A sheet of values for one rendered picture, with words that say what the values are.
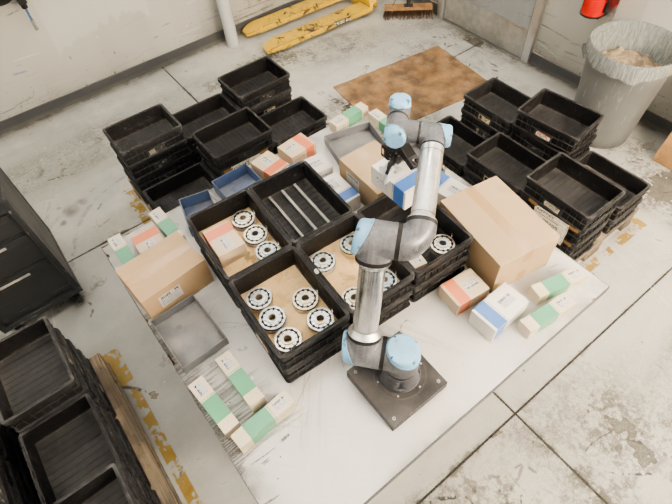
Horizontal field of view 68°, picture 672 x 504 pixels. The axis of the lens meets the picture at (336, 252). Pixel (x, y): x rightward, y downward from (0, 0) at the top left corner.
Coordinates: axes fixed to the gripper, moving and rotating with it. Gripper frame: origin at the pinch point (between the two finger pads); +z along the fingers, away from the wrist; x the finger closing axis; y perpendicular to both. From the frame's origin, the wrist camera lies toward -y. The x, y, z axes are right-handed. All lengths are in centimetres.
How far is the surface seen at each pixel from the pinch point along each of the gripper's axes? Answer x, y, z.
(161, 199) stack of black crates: 64, 143, 83
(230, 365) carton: 90, -8, 35
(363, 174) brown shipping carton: -6.8, 30.5, 24.7
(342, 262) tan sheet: 30.6, -1.1, 28.0
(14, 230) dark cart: 136, 123, 39
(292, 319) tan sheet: 62, -10, 28
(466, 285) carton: -3, -39, 34
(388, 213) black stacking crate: -1.5, 6.9, 27.9
